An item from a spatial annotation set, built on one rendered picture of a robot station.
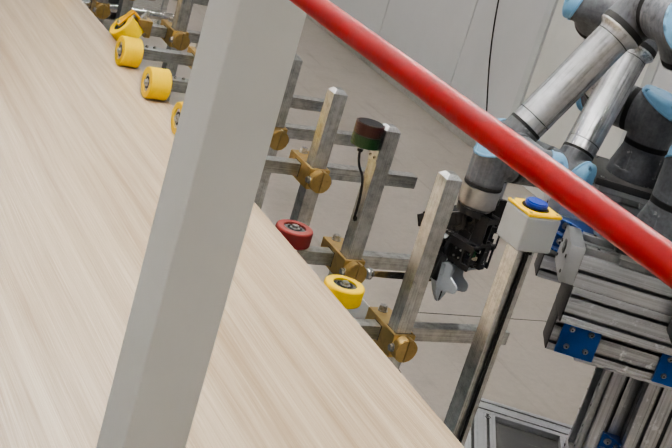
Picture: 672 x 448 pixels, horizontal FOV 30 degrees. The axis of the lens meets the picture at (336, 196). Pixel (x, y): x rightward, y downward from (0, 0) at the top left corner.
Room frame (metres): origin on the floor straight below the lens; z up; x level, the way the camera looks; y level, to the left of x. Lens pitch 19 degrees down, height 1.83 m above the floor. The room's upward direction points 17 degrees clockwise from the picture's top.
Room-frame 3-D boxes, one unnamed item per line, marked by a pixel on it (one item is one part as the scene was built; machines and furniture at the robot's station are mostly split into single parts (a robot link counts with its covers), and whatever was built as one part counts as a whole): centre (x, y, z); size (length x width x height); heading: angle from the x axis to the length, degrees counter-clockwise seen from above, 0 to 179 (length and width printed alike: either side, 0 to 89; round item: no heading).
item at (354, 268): (2.48, -0.05, 0.85); 0.14 x 0.06 x 0.05; 31
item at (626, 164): (3.15, -0.72, 1.09); 0.15 x 0.15 x 0.10
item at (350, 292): (2.22, -0.07, 0.85); 0.08 x 0.08 x 0.11
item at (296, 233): (2.43, 0.06, 0.85); 0.08 x 0.08 x 0.11
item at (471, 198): (2.31, -0.26, 1.12); 0.08 x 0.08 x 0.05
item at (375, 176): (2.46, -0.07, 0.93); 0.04 x 0.04 x 0.48; 31
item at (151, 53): (3.38, 0.43, 0.95); 0.50 x 0.04 x 0.04; 121
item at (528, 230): (2.02, -0.33, 1.18); 0.07 x 0.07 x 0.08; 31
